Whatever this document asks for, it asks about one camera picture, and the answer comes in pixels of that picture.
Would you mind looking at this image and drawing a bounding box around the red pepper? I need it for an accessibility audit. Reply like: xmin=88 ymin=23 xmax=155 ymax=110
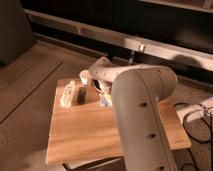
xmin=104 ymin=94 xmax=112 ymax=105

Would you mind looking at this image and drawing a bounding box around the white blue sponge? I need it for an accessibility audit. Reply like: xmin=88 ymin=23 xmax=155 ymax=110
xmin=99 ymin=96 xmax=112 ymax=107

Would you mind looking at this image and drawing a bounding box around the dark chair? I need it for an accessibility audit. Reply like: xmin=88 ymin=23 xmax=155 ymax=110
xmin=0 ymin=0 xmax=36 ymax=65

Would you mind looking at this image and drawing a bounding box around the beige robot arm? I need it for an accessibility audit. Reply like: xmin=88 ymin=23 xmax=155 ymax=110
xmin=89 ymin=57 xmax=177 ymax=171

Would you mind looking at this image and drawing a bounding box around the dark round bowl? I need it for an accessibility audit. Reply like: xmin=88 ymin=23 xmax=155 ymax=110
xmin=92 ymin=80 xmax=101 ymax=92

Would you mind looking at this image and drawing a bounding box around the metal rail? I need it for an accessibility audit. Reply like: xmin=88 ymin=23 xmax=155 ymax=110
xmin=24 ymin=9 xmax=213 ymax=71

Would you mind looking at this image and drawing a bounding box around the wooden board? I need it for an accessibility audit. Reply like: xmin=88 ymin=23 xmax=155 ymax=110
xmin=45 ymin=78 xmax=193 ymax=165

